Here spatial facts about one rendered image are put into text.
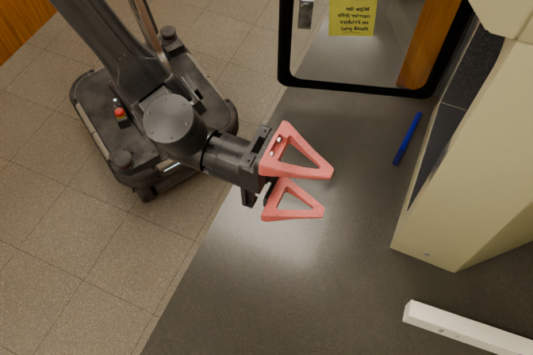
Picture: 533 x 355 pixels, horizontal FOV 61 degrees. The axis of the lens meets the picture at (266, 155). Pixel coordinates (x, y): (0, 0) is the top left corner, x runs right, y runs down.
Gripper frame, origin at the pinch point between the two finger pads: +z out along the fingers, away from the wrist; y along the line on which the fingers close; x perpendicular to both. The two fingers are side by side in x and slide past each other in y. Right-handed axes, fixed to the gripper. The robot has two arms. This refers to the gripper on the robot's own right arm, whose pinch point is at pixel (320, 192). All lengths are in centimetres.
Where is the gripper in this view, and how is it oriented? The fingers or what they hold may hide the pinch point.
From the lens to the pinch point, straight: 54.7
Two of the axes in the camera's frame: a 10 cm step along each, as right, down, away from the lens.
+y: -0.1, -5.5, -8.4
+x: 4.1, -7.7, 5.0
